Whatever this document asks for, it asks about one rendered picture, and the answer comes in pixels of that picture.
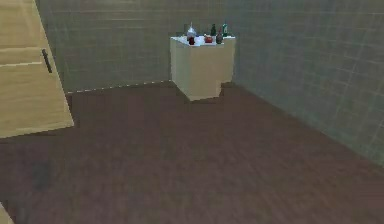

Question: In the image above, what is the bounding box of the light wooden room door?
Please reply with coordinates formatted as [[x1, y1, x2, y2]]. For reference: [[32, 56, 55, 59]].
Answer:
[[0, 0, 75, 139]]

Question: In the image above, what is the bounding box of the black door handle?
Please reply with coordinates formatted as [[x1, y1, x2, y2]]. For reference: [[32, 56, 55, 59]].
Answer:
[[41, 48, 53, 74]]

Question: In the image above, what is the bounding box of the beige counter cabinet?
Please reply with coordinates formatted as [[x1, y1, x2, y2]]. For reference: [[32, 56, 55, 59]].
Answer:
[[169, 34, 237, 102]]

